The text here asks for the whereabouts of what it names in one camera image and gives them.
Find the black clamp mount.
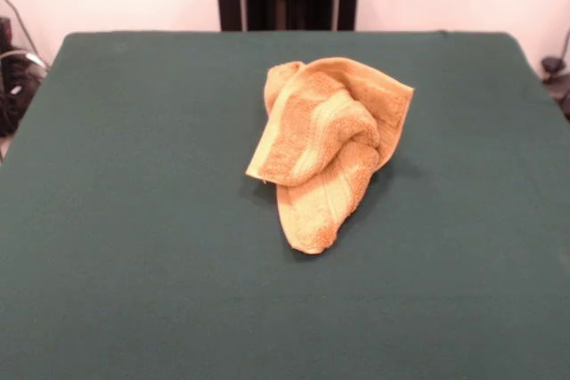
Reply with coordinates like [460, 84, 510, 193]
[541, 55, 570, 123]

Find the black electronics pile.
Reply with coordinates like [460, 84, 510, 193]
[0, 15, 49, 139]

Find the dark green tablecloth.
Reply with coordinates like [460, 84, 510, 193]
[0, 30, 570, 380]

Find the orange terry towel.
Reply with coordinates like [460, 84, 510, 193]
[245, 56, 415, 255]

